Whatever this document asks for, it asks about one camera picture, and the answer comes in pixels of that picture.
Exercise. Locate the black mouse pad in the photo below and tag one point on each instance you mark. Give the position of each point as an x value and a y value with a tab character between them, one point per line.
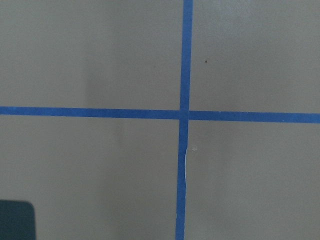
17	220

